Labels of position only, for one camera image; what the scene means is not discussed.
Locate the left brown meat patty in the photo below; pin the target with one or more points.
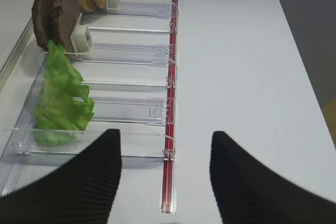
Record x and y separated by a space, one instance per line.
41 24

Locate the right clear acrylic rack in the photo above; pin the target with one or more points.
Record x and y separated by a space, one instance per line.
127 74

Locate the right brown meat patty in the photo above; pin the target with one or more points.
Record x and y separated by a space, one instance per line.
63 17

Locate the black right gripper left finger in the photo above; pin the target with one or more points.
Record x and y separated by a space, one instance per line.
80 191

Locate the upright green lettuce leaf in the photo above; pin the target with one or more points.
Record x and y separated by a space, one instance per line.
64 104

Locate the red rail strip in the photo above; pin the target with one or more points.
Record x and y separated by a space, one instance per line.
167 202

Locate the brown meat patty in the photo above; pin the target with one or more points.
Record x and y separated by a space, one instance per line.
63 17
41 24

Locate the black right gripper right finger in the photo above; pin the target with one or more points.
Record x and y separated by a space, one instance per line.
247 191

